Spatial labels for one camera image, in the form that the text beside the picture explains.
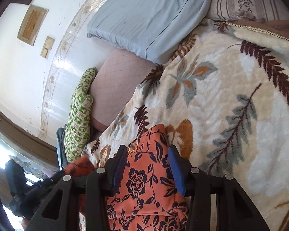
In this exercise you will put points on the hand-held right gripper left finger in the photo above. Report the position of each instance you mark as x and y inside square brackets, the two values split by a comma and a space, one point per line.
[118, 167]

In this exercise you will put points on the wooden wall panel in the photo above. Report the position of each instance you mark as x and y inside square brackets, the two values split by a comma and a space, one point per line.
[32, 25]

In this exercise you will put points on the pink quilted bed sheet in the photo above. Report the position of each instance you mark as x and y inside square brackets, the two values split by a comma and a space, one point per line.
[120, 81]

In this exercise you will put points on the striped floral pillow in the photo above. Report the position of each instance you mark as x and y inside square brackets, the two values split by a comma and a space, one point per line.
[245, 3]

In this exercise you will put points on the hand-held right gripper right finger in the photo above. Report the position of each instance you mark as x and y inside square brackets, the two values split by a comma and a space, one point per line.
[177, 173]

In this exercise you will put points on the beige wall switch plate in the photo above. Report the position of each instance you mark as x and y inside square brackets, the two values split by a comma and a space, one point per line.
[47, 47]

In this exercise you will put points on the green checkered pillow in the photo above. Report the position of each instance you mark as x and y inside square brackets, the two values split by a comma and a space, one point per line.
[79, 115]

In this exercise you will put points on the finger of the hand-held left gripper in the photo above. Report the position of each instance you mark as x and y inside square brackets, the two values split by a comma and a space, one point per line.
[48, 181]

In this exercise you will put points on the cream leaf-print blanket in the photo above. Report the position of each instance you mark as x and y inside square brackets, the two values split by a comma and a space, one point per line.
[219, 101]

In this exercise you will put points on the light blue pillow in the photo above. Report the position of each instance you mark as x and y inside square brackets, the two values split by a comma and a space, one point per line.
[147, 19]

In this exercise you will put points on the orange floral garment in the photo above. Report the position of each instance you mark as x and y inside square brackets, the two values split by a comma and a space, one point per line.
[144, 185]

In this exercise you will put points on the blue-grey cloth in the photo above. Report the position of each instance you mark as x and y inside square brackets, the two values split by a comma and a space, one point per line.
[61, 149]

